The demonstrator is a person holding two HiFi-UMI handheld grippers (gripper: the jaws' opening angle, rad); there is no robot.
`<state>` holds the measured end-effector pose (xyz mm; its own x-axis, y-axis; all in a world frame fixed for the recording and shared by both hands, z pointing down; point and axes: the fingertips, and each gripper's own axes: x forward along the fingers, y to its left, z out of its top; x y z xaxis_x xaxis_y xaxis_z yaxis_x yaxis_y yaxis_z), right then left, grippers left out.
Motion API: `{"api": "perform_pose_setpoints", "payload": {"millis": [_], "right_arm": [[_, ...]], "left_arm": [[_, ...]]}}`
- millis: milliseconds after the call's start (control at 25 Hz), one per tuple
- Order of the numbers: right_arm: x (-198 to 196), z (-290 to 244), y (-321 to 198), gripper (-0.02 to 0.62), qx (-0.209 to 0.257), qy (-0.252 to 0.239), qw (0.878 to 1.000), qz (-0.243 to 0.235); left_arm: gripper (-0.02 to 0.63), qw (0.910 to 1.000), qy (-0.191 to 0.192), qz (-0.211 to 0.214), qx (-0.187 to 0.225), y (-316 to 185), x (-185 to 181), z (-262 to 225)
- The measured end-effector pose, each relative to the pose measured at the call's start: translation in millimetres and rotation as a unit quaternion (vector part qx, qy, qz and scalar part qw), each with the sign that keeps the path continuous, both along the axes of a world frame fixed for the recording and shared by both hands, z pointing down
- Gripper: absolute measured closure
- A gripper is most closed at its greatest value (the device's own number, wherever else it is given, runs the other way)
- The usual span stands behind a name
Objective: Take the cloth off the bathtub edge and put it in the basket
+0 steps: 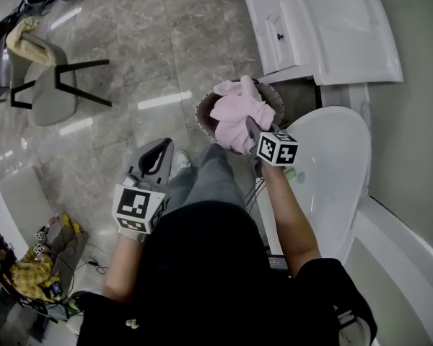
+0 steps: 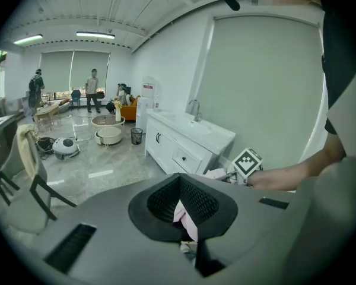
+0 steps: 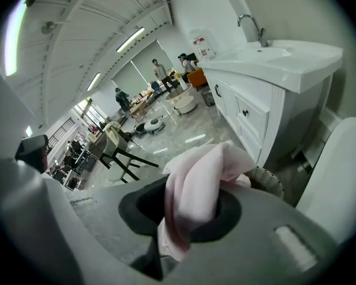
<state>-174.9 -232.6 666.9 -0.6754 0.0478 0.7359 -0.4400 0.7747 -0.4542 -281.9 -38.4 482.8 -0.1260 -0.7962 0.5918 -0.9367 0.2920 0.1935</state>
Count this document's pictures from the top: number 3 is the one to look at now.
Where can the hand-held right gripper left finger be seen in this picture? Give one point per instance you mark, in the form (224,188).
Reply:
(23,218)

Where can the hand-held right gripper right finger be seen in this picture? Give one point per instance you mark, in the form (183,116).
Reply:
(270,218)

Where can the white perforated basket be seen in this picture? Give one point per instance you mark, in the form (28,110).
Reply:
(267,181)

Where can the pink cloth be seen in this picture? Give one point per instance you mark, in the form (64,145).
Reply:
(193,186)

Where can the black and red device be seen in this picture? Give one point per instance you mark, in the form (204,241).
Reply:
(32,154)

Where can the black metal railing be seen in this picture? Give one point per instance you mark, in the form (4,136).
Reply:
(62,131)

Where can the white vanity cabinet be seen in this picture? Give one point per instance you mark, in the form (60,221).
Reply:
(255,111)

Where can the black drawer knob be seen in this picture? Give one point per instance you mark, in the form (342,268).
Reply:
(245,112)

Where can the beige chair with black legs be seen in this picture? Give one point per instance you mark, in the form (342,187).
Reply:
(115,147)

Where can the black mesh waste bin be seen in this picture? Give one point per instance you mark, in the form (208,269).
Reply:
(208,97)

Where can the small round white table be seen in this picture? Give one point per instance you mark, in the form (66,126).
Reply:
(184,104)

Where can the black floor device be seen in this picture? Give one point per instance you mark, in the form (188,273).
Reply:
(140,129)

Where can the white robot vacuum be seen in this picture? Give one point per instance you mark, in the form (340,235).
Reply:
(154,125)

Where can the long ceiling light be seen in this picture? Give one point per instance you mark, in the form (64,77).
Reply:
(130,39)
(93,82)
(15,37)

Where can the large round white table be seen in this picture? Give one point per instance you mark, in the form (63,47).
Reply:
(178,93)

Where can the white sink countertop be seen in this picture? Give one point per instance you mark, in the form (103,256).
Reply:
(273,61)

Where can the orange sofa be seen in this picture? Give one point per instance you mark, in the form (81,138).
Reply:
(197,77)

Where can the white vase with yellow flowers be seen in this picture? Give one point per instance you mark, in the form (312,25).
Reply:
(182,83)

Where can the blue chair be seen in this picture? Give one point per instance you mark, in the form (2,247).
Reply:
(156,87)

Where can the white red-labelled water dispenser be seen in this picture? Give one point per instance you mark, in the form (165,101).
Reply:
(202,44)

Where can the chrome faucet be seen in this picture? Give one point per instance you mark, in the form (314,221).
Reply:
(256,30)

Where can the round ceiling fixture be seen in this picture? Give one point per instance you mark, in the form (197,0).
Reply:
(48,27)

